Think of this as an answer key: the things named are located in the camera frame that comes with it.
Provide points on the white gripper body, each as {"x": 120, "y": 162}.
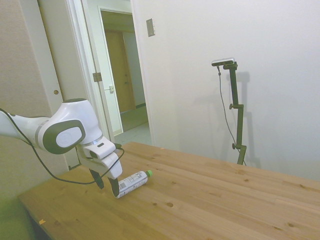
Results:
{"x": 110, "y": 166}

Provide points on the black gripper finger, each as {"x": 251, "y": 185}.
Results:
{"x": 113, "y": 187}
{"x": 98, "y": 178}

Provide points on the clear water bottle green cap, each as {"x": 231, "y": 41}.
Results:
{"x": 132, "y": 181}

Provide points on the small orange scrap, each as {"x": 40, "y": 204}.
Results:
{"x": 42, "y": 221}

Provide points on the metal door latch plate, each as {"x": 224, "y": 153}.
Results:
{"x": 97, "y": 77}

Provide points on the brown wooden hallway door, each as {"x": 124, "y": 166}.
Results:
{"x": 117, "y": 75}

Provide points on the round recessed door pull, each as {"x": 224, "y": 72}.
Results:
{"x": 56, "y": 92}

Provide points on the green fabric seat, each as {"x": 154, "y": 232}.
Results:
{"x": 12, "y": 222}

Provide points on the beige sliding door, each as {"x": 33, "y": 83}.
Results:
{"x": 57, "y": 50}

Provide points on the white open door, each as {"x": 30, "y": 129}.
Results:
{"x": 97, "y": 37}

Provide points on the black jointed camera stand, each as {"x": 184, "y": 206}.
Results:
{"x": 240, "y": 125}

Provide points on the silver exterior camera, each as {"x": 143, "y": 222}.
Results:
{"x": 223, "y": 61}

